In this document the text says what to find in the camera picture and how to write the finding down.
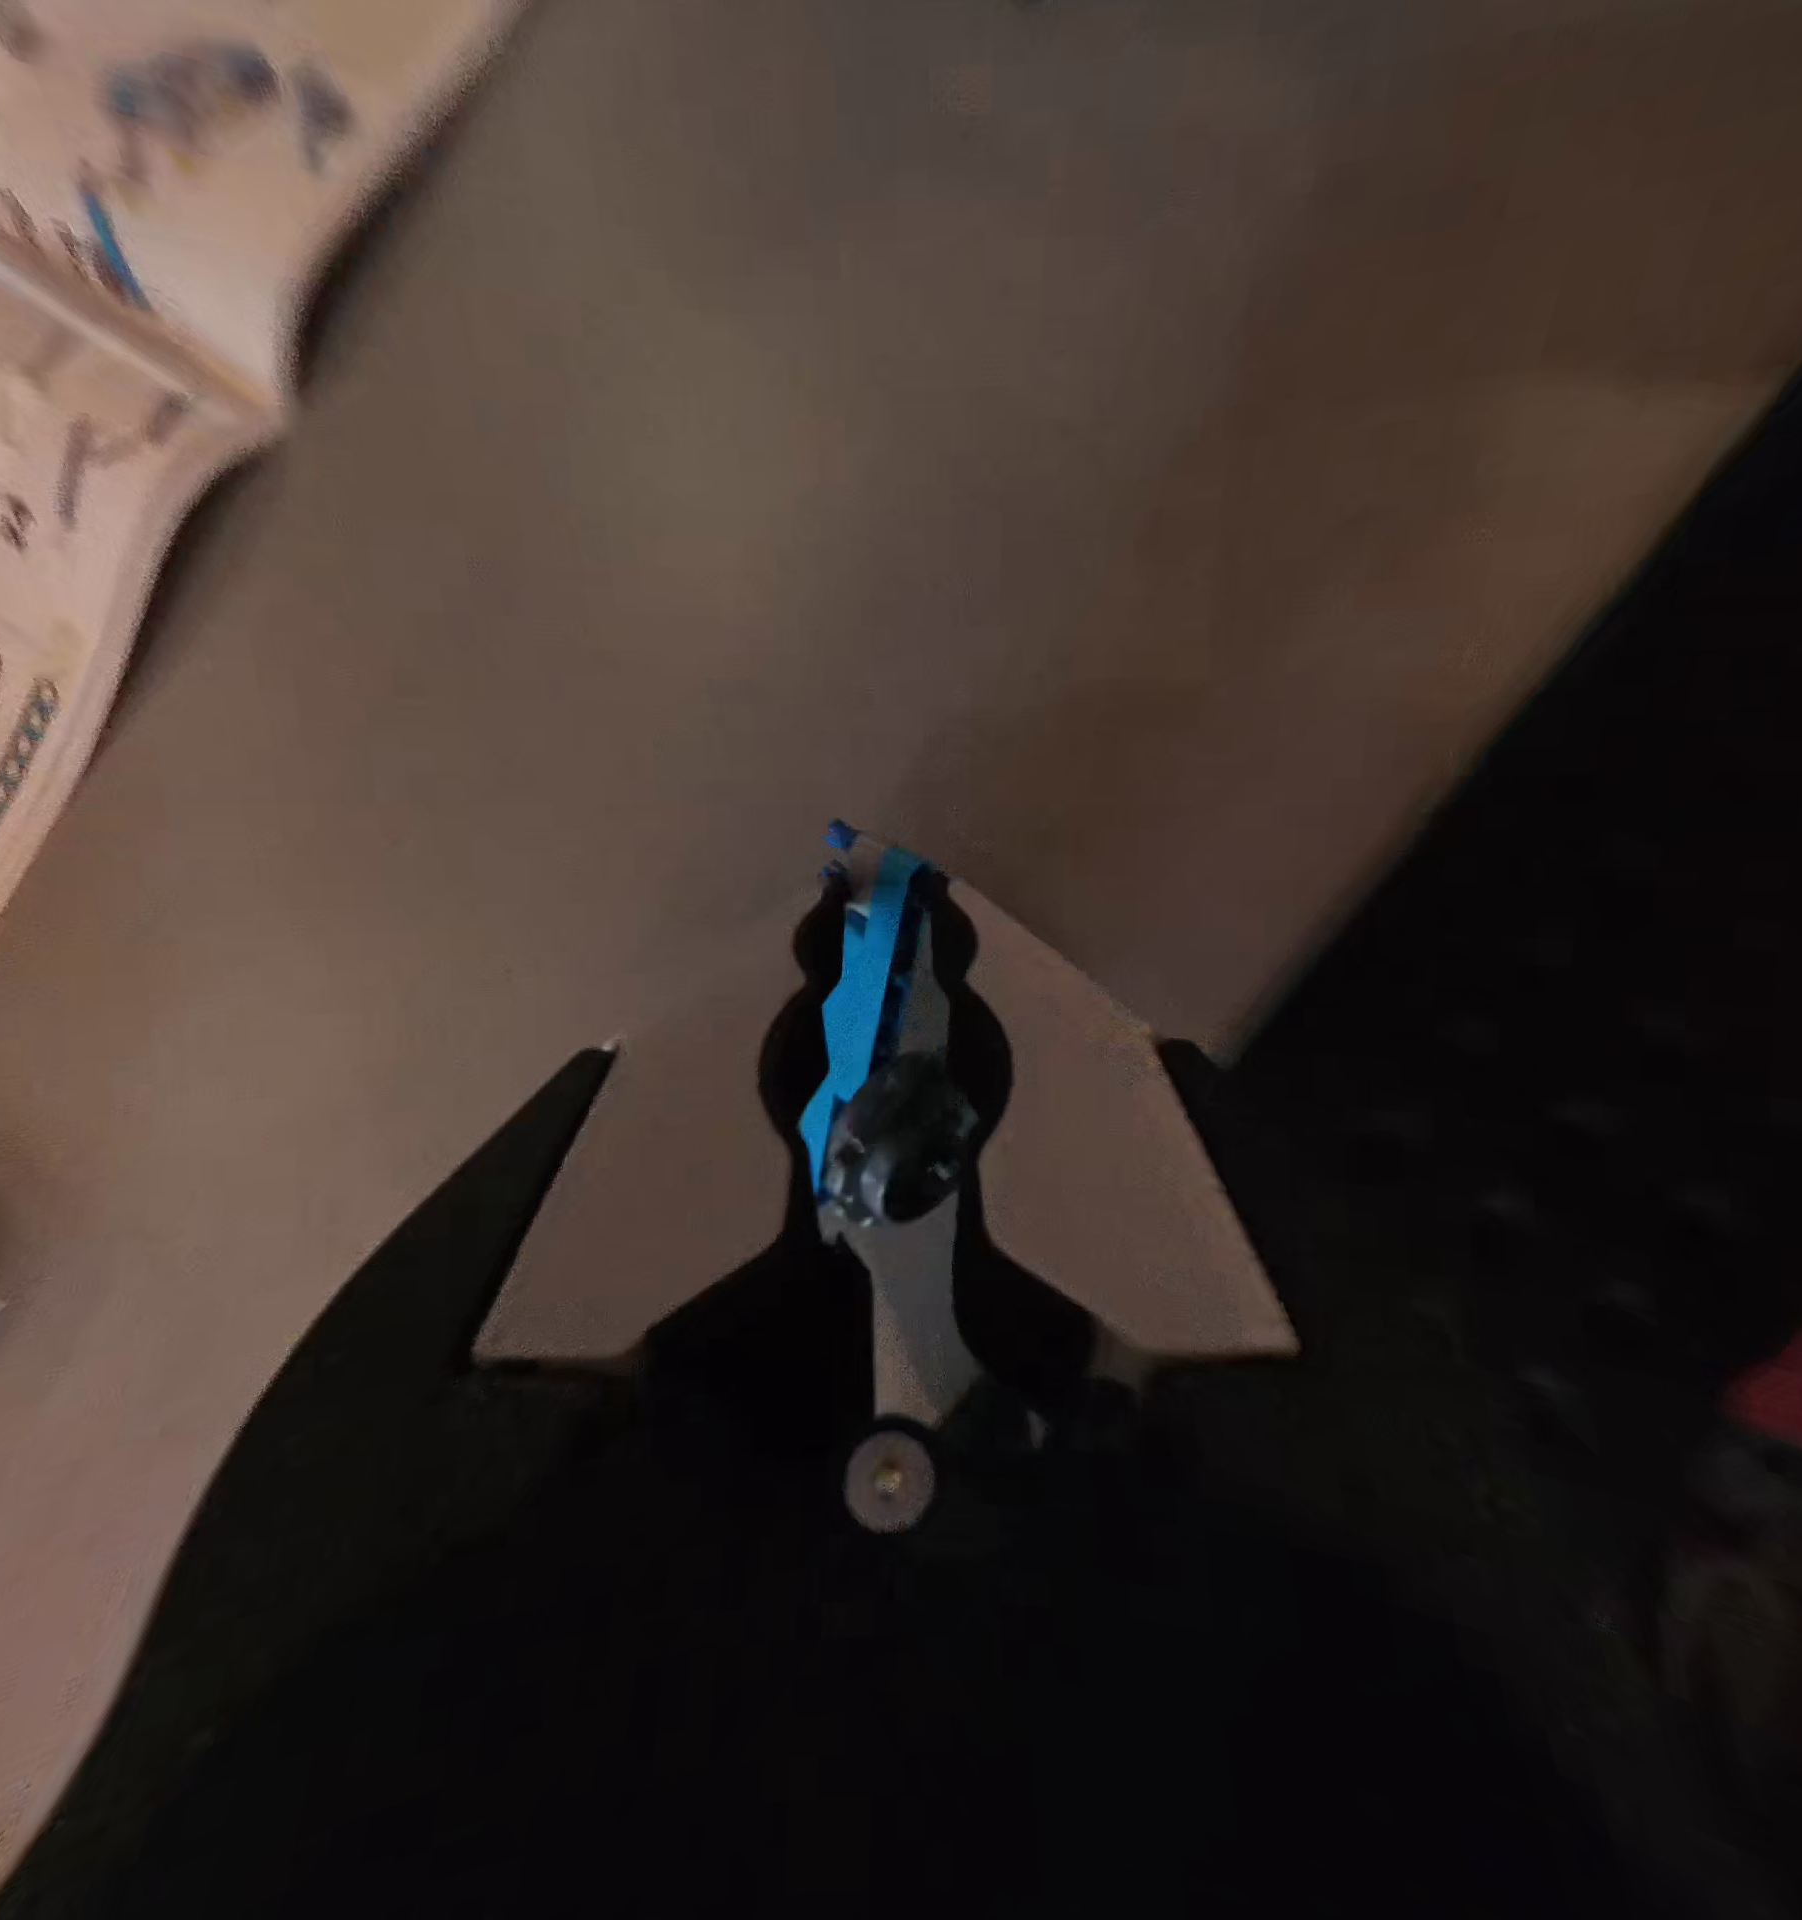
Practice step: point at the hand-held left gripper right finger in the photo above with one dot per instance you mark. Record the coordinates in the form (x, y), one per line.
(1127, 1200)

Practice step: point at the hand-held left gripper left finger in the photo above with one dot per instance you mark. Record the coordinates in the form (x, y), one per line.
(631, 1200)

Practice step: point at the blue beam wheel assembly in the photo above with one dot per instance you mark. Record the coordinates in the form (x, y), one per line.
(865, 974)

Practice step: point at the grey desk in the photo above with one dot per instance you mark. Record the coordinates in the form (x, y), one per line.
(841, 450)

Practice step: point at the black perforated chair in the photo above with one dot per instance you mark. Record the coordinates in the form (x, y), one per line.
(1591, 1124)

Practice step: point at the instruction booklet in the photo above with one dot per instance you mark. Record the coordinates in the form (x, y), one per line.
(90, 375)

